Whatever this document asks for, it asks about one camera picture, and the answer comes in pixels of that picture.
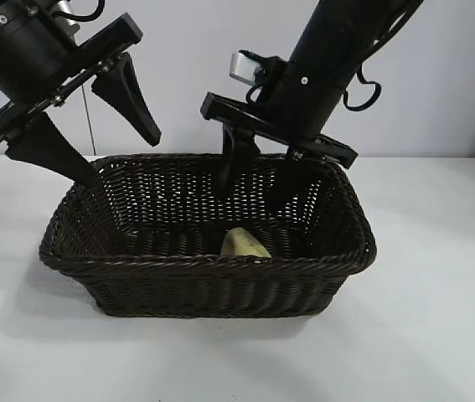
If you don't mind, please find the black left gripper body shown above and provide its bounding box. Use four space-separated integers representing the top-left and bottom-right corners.
0 12 144 157

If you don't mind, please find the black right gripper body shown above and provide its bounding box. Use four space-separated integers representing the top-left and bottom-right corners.
201 58 358 169

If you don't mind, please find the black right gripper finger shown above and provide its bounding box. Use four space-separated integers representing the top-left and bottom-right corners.
218 121 264 197
266 152 330 214

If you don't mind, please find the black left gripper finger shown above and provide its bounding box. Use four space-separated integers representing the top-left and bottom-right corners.
5 111 98 188
90 52 163 147

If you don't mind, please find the pale yellow round pastry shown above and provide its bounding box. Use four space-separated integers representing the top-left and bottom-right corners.
219 227 272 259

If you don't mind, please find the dark brown woven basket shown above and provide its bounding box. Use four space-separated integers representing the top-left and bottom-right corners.
38 152 377 322

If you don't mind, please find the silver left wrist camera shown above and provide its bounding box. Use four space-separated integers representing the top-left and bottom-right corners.
50 0 81 38

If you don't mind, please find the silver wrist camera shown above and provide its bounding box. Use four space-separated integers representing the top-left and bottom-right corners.
228 50 266 87
50 0 81 38

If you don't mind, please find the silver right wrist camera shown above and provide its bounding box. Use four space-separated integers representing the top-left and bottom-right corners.
228 50 266 87

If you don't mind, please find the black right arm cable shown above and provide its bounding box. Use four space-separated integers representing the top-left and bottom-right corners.
343 0 426 113

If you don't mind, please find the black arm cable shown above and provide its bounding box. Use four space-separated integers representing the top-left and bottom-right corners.
67 0 106 23
343 0 426 113

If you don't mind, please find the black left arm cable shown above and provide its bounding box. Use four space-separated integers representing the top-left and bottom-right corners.
67 0 106 23

